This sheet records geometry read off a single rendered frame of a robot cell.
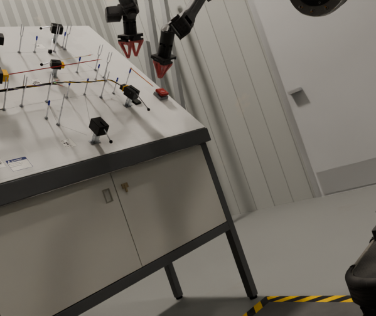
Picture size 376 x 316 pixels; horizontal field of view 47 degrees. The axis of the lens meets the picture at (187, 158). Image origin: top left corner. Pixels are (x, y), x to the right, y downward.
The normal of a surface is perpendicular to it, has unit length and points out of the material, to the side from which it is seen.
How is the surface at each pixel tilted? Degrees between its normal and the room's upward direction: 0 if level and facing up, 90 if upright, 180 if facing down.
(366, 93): 90
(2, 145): 53
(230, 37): 90
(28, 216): 90
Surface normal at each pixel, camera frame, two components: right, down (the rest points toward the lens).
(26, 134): 0.33, -0.75
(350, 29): -0.59, 0.20
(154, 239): 0.66, -0.23
